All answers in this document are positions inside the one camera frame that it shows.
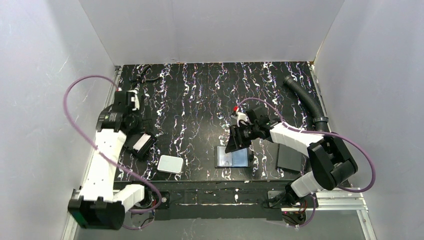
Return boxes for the white card stack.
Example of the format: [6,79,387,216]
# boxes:
[157,155,184,174]

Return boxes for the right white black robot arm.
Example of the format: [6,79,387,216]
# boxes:
[225,106,358,208]

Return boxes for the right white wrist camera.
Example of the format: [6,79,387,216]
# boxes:
[230,106,250,127]

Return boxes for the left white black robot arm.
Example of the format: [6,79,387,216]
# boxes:
[67,89,157,230]

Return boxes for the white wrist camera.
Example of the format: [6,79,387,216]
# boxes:
[126,90,140,111]
[230,106,250,127]

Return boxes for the dark grey flat box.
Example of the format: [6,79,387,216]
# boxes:
[276,144,303,173]

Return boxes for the black pliers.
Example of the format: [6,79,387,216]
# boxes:
[130,64,163,88]

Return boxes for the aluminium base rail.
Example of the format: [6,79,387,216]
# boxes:
[62,180,369,221]

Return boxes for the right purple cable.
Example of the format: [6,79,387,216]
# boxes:
[236,97,377,229]

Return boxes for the black open tray box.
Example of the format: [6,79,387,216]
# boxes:
[123,132,157,161]

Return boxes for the black corrugated hose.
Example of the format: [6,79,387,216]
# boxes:
[283,74,329,132]

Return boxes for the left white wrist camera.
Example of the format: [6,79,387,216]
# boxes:
[126,90,140,111]

